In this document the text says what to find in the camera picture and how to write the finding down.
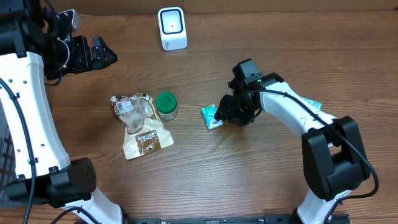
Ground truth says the small teal white packet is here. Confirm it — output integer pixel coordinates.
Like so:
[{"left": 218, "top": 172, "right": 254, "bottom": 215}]
[{"left": 201, "top": 104, "right": 223, "bottom": 131}]

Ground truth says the green lid jar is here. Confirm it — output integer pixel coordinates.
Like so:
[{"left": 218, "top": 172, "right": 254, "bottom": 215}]
[{"left": 155, "top": 92, "right": 178, "bottom": 120}]

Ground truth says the teal tissue packet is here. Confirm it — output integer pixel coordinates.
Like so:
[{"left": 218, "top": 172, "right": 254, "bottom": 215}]
[{"left": 303, "top": 98, "right": 322, "bottom": 110}]

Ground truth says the brown beige cookie pouch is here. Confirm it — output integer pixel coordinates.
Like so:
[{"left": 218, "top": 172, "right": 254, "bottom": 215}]
[{"left": 110, "top": 93, "right": 174, "bottom": 160}]

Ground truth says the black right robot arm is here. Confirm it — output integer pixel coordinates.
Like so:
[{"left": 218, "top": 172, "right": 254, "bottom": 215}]
[{"left": 215, "top": 58, "right": 376, "bottom": 223}]

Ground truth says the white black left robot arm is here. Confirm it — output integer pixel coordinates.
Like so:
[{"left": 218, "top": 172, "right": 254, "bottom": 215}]
[{"left": 1, "top": 0, "right": 128, "bottom": 223}]

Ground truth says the white barcode scanner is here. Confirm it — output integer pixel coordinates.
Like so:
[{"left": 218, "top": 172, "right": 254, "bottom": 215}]
[{"left": 157, "top": 7, "right": 188, "bottom": 51}]

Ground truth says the grey plastic shopping basket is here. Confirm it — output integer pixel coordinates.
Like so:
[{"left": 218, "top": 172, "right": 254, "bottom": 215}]
[{"left": 0, "top": 105, "right": 24, "bottom": 209}]

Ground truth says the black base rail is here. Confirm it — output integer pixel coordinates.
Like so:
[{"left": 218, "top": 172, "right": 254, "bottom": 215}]
[{"left": 132, "top": 213, "right": 351, "bottom": 224}]

